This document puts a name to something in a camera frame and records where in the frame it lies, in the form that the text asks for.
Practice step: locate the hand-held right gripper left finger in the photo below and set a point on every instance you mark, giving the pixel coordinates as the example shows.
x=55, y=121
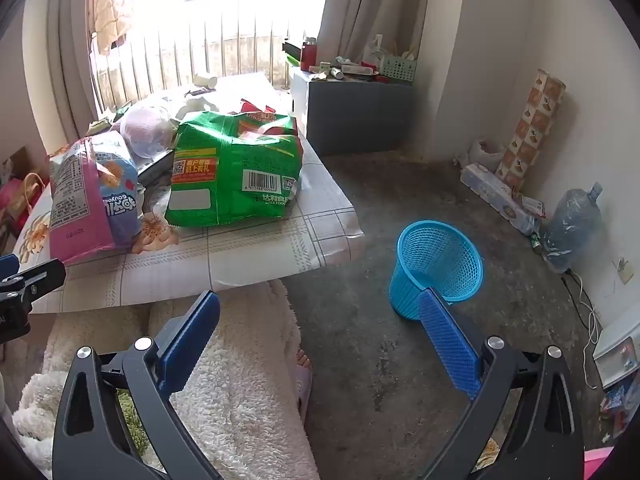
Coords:
x=192, y=340

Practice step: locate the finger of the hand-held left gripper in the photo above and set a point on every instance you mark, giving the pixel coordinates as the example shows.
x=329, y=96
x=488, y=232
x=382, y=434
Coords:
x=37, y=275

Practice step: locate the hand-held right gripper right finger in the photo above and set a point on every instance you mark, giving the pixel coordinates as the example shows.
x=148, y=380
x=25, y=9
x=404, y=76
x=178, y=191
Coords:
x=447, y=340

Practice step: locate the blue plastic waste basket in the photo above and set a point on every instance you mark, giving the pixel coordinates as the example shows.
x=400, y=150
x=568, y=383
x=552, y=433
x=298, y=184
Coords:
x=440, y=260

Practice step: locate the red snack wrapper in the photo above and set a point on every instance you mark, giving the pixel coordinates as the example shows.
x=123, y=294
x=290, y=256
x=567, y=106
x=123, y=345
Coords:
x=256, y=107

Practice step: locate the pink shopping bag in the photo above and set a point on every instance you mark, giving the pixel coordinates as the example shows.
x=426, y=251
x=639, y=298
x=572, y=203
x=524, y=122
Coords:
x=15, y=200

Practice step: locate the pink and blue snack bag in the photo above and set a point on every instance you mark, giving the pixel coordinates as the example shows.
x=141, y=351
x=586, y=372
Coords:
x=80, y=200

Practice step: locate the pink slipper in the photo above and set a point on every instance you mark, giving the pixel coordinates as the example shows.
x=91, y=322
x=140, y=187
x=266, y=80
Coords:
x=302, y=390

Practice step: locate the floral tablecloth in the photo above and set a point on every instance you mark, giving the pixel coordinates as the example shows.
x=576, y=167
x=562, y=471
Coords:
x=280, y=250

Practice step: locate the green glass bottle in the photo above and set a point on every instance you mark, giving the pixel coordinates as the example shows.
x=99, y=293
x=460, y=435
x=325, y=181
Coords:
x=536, y=242

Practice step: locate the white tissue roll pack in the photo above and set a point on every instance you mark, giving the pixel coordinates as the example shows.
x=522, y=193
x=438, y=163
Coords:
x=492, y=192

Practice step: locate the green snack bag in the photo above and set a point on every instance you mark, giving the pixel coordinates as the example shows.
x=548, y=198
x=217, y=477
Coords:
x=225, y=180

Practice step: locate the large clear water jug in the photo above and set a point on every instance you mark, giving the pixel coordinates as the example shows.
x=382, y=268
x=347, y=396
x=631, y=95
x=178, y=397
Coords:
x=570, y=225

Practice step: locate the white plastic drawer unit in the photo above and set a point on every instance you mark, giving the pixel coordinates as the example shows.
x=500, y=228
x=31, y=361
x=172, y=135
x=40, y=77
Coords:
x=617, y=355

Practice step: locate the white translucent plastic bag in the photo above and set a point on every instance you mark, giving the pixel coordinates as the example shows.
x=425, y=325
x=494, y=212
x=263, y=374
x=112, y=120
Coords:
x=145, y=130

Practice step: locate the crumpled white plastic bag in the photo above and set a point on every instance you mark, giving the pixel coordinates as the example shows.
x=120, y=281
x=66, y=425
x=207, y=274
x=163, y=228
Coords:
x=482, y=152

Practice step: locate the beige curtain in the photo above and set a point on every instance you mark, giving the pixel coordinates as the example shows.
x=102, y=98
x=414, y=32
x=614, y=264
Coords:
x=365, y=10
x=70, y=60

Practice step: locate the patterned long carton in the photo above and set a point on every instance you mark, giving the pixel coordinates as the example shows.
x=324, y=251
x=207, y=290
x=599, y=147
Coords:
x=532, y=125

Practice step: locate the grey cabinet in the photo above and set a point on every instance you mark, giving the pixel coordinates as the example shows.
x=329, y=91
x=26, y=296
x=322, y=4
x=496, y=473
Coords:
x=360, y=115

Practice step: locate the white paper cup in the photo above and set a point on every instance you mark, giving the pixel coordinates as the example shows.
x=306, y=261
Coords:
x=205, y=81

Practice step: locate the cream quilted jacket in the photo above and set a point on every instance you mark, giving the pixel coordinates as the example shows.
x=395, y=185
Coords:
x=107, y=10

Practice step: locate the small green storage basket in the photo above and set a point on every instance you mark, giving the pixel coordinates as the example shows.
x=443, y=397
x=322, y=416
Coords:
x=400, y=67

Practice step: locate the metal window railing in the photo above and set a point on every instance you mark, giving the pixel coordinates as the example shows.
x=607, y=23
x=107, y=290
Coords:
x=225, y=45

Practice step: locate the red bottle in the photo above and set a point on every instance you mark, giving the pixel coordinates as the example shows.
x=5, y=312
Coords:
x=309, y=57

